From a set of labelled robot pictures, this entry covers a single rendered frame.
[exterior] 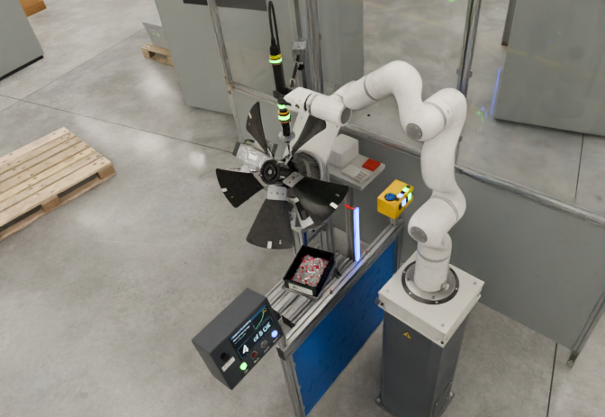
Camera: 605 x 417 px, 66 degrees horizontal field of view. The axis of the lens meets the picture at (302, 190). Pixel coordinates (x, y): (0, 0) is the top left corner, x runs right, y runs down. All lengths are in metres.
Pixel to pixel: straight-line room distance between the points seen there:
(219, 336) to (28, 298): 2.49
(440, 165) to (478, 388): 1.67
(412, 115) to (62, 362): 2.71
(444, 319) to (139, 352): 2.00
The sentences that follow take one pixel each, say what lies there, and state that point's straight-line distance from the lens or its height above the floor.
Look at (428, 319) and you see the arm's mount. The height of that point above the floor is 1.02.
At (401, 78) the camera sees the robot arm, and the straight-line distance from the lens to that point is 1.39.
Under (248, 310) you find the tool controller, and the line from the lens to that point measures 1.58.
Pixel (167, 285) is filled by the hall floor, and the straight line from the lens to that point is 3.44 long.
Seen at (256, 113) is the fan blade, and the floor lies 1.38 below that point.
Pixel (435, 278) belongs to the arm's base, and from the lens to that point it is 1.81.
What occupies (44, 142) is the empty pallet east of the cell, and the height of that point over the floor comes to 0.14.
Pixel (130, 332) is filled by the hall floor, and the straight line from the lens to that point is 3.31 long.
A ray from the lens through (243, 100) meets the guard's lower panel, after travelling 3.38.
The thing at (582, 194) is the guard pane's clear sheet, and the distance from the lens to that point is 2.34.
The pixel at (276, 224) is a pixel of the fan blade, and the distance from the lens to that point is 2.16.
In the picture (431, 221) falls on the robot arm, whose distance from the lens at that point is 1.55.
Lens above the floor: 2.53
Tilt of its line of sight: 41 degrees down
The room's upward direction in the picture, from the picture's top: 8 degrees counter-clockwise
